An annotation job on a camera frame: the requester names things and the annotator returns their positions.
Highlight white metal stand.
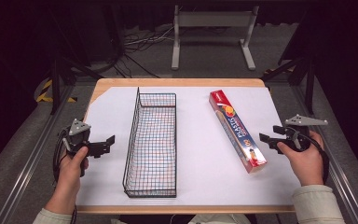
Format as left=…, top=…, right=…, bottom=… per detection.
left=171, top=4, right=260, bottom=71

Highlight person's right hand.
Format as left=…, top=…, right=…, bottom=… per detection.
left=276, top=130, right=325, bottom=188

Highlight person's left hand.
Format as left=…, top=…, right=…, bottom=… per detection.
left=44, top=146, right=90, bottom=216

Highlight white table mat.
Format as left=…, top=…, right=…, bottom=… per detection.
left=76, top=86, right=302, bottom=207

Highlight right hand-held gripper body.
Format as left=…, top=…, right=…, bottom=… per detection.
left=283, top=114, right=329, bottom=153

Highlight yellow black hazard tape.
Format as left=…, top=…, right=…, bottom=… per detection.
left=35, top=78, right=78, bottom=104

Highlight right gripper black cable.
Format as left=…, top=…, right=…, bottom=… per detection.
left=292, top=130, right=331, bottom=185

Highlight red plastic wrap box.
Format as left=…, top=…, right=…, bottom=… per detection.
left=208, top=89, right=268, bottom=175

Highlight black wire basket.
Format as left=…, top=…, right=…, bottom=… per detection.
left=122, top=86, right=178, bottom=199

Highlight black metal stand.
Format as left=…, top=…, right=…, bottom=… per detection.
left=48, top=46, right=104, bottom=116
left=261, top=55, right=317, bottom=116

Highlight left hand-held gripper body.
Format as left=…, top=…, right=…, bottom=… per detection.
left=61, top=118, right=92, bottom=157

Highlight aluminium rail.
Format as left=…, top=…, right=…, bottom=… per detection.
left=0, top=83, right=76, bottom=224
left=292, top=84, right=358, bottom=224

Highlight cables on floor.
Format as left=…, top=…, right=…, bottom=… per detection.
left=111, top=24, right=175, bottom=79

